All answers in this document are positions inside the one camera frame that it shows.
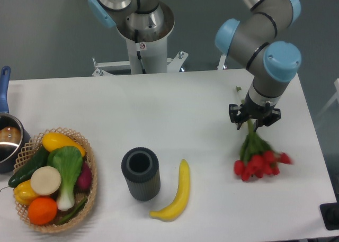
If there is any purple sweet potato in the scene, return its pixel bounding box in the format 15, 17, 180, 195
76, 162, 92, 191

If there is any orange fruit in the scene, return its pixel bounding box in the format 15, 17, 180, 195
28, 197, 58, 225

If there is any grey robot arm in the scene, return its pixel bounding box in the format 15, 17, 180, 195
87, 0, 302, 128

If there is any dark grey ribbed vase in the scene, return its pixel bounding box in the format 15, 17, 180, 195
121, 147, 161, 201

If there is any woven wicker basket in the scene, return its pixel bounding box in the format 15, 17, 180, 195
14, 128, 97, 234

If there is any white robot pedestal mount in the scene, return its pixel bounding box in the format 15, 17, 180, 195
92, 2, 228, 77

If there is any yellow squash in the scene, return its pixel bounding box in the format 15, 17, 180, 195
42, 132, 86, 157

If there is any yellow bell pepper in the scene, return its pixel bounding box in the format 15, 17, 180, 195
13, 180, 40, 205

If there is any green bok choy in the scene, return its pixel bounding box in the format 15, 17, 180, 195
47, 146, 83, 211

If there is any black device at edge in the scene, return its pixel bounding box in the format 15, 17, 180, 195
319, 202, 338, 230

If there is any yellow banana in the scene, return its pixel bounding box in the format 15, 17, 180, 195
149, 159, 191, 222

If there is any red tulip bouquet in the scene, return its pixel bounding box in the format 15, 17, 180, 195
233, 86, 294, 182

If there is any green bean pod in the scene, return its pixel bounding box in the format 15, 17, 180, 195
56, 198, 88, 225

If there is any dark green cucumber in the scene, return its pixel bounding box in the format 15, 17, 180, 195
8, 146, 49, 188

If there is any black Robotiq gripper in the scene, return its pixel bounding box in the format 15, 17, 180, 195
228, 93, 281, 132

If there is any blue handled saucepan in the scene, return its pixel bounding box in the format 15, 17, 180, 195
1, 66, 30, 174

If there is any cream round disc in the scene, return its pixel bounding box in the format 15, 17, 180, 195
30, 166, 61, 196

